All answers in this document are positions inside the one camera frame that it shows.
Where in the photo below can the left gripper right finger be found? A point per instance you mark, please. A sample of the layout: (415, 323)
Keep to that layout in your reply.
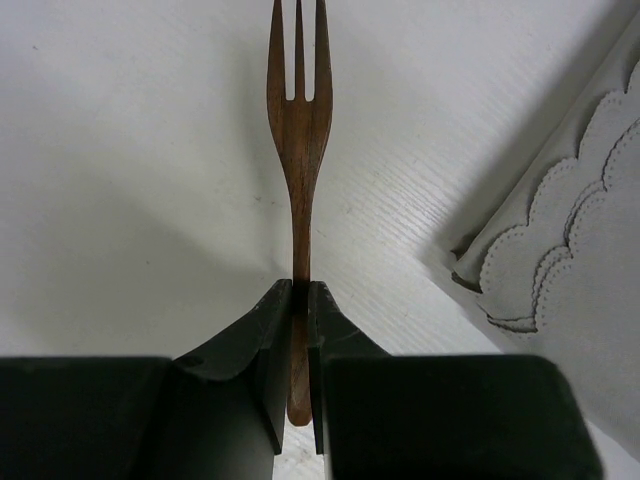
(484, 416)

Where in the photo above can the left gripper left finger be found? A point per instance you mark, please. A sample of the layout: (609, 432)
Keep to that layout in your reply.
(216, 412)

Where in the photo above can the grey cloth placemat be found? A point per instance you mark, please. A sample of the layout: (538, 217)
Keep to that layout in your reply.
(557, 266)

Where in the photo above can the brown wooden fork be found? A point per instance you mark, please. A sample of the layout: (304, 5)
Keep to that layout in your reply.
(300, 130)

